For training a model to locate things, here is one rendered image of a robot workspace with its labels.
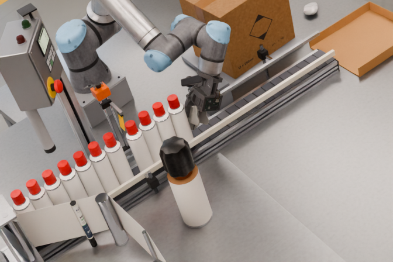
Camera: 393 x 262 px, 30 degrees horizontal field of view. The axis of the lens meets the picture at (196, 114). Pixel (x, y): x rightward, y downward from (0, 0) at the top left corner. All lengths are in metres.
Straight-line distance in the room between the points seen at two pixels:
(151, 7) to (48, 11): 2.04
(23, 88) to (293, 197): 0.84
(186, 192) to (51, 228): 0.41
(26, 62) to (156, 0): 1.35
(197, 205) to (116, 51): 1.09
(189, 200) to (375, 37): 1.04
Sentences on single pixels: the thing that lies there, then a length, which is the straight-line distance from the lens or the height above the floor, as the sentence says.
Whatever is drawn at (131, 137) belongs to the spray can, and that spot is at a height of 1.05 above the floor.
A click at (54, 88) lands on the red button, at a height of 1.33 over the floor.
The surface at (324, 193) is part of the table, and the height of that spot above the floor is 0.83.
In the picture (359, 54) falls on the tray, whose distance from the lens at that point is 2.65.
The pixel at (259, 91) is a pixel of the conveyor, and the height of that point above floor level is 0.88.
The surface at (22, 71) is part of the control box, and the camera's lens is 1.98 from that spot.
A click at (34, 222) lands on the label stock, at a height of 1.02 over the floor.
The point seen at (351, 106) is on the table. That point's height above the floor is 0.83.
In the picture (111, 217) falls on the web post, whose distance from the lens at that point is 2.07.
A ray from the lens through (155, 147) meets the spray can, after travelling 2.27.
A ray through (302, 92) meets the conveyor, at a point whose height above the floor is 0.84.
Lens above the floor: 2.47
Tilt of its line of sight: 40 degrees down
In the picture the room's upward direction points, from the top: 17 degrees counter-clockwise
